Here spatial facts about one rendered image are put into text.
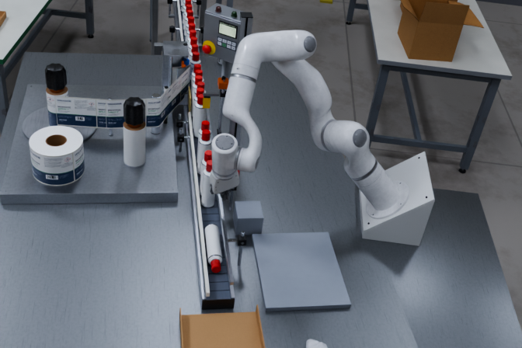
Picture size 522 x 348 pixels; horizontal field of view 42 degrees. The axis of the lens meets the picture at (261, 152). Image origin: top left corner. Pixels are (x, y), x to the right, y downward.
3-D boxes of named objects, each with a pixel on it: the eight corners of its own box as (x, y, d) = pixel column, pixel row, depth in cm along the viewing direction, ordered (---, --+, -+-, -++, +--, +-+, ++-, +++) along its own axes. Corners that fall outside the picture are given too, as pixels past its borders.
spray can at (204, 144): (196, 168, 279) (199, 127, 266) (209, 168, 280) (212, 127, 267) (197, 175, 275) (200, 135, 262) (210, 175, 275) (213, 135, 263)
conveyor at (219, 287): (181, 63, 355) (182, 56, 353) (197, 63, 357) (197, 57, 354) (205, 307, 225) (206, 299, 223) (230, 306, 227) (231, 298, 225)
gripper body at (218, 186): (233, 155, 232) (233, 173, 241) (206, 165, 229) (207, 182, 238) (242, 172, 228) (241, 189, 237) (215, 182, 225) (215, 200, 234)
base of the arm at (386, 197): (367, 193, 276) (343, 162, 268) (408, 175, 267) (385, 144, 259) (366, 225, 261) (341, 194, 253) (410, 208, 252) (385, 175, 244)
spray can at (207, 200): (200, 200, 263) (203, 158, 251) (214, 199, 264) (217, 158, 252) (201, 208, 259) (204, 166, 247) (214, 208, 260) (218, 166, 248)
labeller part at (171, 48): (163, 42, 310) (163, 40, 309) (187, 43, 311) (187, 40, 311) (164, 56, 299) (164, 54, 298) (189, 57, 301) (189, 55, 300)
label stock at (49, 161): (72, 189, 260) (70, 160, 251) (23, 179, 261) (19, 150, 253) (92, 159, 276) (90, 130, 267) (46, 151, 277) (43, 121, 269)
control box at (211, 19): (213, 44, 281) (216, 2, 270) (248, 57, 276) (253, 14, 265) (200, 53, 274) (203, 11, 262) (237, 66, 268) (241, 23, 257)
